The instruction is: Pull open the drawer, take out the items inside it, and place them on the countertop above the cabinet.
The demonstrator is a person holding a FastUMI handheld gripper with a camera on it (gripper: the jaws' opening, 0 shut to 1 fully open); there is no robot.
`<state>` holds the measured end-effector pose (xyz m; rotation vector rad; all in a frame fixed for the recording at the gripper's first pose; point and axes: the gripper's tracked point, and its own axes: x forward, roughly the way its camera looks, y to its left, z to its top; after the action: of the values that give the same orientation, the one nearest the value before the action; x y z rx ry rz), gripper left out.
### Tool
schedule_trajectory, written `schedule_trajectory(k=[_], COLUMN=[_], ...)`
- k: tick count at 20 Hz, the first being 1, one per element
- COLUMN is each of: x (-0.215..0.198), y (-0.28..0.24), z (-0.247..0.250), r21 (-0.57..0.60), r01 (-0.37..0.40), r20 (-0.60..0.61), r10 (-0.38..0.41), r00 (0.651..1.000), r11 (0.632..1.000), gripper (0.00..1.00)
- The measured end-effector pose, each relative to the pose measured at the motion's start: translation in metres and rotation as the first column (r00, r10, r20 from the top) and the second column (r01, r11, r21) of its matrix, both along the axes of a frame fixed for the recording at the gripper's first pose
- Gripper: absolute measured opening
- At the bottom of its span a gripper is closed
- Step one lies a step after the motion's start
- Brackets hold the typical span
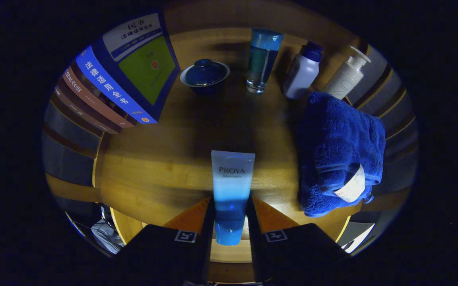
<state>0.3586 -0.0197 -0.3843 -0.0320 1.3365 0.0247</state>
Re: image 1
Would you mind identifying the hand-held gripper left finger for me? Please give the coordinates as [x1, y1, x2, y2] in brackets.
[112, 197, 215, 284]

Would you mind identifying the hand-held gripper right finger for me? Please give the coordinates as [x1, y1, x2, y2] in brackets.
[246, 197, 351, 283]

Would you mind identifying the blue white cleanser tube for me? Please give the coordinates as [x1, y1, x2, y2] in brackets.
[211, 150, 256, 246]

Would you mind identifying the wooden countertop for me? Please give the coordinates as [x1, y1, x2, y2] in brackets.
[94, 28, 369, 265]

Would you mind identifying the wooden cabinet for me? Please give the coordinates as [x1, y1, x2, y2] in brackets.
[42, 0, 418, 284]

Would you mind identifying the blue towel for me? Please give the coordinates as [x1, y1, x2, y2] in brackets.
[297, 91, 386, 218]

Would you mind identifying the dark brown book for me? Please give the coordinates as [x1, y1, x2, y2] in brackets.
[53, 85, 122, 135]

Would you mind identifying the reddish brown book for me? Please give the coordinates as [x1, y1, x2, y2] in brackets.
[62, 66, 136, 128]

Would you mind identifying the white bottle blue cap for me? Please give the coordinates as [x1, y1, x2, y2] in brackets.
[283, 41, 324, 100]

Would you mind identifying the white pump bottle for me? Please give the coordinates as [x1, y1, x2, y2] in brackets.
[321, 46, 372, 100]

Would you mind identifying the blue lidded teacup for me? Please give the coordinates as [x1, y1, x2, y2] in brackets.
[180, 58, 231, 96]

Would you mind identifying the blue book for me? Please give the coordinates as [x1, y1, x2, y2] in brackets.
[75, 11, 181, 124]

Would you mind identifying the clear blue bottle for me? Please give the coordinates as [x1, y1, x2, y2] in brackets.
[246, 28, 284, 95]

